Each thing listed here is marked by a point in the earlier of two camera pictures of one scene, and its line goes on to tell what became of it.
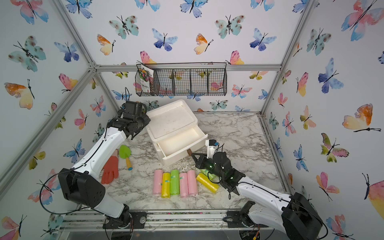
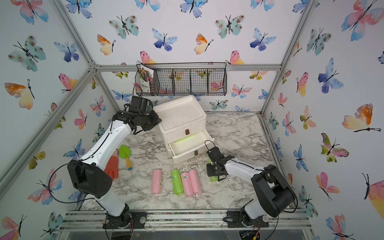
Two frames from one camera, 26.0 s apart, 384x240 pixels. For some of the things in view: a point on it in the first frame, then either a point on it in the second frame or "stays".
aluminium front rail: [179, 220] stays
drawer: [176, 147] -> [172, 136]
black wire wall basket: [186, 79] stays
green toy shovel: [125, 152] stays
